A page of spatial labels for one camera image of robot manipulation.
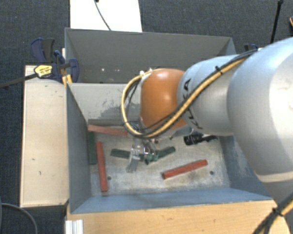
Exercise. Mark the black cylinder on white bracket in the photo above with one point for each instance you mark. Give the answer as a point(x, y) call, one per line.
point(194, 139)

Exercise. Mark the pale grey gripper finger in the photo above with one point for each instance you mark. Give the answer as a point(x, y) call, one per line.
point(133, 162)

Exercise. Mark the dark green flat block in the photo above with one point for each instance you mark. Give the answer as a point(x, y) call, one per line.
point(119, 153)
point(168, 151)
point(92, 150)

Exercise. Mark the red-brown flat block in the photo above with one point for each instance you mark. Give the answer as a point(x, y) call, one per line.
point(185, 169)
point(107, 130)
point(101, 167)

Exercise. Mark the pale wood flat board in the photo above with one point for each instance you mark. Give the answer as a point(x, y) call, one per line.
point(44, 142)

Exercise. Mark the grey metal bin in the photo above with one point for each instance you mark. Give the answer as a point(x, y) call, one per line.
point(161, 184)

